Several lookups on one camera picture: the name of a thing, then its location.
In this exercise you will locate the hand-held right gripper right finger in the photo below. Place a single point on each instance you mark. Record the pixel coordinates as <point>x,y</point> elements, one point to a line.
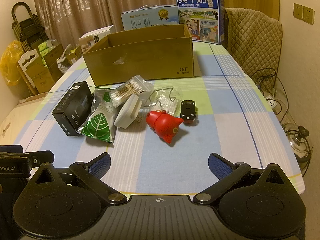
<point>220,166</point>

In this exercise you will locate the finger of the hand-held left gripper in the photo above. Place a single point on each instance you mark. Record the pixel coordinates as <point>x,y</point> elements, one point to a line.
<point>41,158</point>
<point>11,149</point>

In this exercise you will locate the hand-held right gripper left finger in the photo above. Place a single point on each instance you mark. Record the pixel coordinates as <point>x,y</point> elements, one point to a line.
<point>100,166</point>

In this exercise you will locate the green leaf print pouch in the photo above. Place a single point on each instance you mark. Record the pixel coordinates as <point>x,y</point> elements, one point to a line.
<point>97,125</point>

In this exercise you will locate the black product box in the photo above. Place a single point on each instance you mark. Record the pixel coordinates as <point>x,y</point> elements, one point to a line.
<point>72,110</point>

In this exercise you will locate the white power adapter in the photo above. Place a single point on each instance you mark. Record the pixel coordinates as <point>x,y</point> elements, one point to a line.
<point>126,112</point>

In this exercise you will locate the black toy car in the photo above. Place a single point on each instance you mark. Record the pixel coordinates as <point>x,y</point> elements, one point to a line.
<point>188,110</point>

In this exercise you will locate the red cat toy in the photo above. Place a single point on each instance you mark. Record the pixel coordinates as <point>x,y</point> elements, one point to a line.
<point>163,127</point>

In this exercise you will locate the bag of cotton swabs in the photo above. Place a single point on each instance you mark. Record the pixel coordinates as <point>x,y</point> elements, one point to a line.
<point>127,90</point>

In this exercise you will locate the clear plastic box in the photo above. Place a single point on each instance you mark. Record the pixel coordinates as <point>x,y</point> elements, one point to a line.
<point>166,102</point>

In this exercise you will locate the brown cardboard box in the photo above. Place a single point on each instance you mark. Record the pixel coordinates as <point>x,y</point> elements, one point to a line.
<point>140,60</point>

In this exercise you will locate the white power strip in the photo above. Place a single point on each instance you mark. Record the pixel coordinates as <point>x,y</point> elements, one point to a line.
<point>272,102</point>

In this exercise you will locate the open cardboard storage box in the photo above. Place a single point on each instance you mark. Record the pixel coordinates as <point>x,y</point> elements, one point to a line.
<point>50,72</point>

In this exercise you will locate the yellow plastic bag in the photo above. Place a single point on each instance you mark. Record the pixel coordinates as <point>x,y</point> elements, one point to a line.
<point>8,62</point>

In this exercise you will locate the small box with crumpled bag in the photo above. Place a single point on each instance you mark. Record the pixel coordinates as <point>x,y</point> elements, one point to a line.
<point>66,58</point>

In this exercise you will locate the stack of green packets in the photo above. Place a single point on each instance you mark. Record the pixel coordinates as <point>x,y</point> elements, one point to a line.
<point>45,51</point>

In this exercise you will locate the folded black step ladder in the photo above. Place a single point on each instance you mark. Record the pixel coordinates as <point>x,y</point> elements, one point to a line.
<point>30,30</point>

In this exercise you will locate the quilted beige chair cover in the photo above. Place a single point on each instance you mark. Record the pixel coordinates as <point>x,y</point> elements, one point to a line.
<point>252,42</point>

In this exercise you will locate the white product box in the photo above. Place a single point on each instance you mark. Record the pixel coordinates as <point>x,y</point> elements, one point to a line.
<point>93,36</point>

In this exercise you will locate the dark blue milk carton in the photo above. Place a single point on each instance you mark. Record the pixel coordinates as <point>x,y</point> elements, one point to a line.
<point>200,17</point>

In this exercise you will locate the light blue milk carton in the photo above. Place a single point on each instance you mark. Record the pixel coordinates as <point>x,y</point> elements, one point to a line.
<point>140,20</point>

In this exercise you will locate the brown patterned curtain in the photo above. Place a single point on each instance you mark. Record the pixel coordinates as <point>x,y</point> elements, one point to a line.
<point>100,5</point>

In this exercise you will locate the beige wall socket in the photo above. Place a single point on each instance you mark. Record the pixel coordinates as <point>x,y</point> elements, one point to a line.
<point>298,11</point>
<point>308,15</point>

